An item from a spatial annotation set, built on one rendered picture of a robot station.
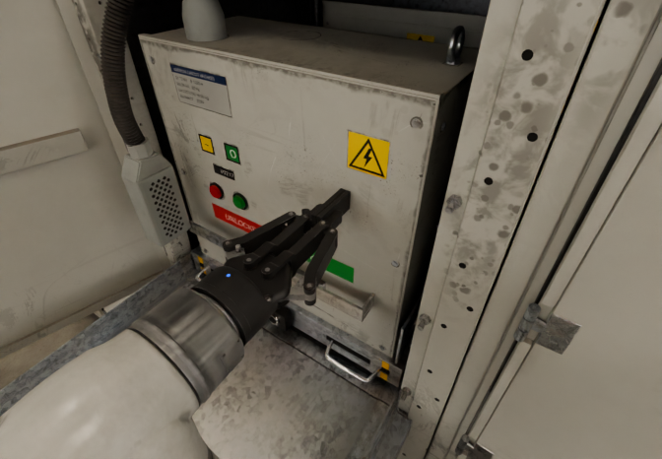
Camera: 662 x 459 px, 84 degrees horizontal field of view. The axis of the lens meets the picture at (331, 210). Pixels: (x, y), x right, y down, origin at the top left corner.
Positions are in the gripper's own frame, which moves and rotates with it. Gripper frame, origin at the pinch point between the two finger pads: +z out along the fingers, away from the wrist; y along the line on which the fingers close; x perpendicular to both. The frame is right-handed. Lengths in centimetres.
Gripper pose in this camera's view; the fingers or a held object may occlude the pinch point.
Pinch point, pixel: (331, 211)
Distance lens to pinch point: 48.3
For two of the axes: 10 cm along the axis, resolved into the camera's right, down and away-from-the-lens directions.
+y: 8.4, 3.3, -4.4
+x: 0.0, -8.0, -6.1
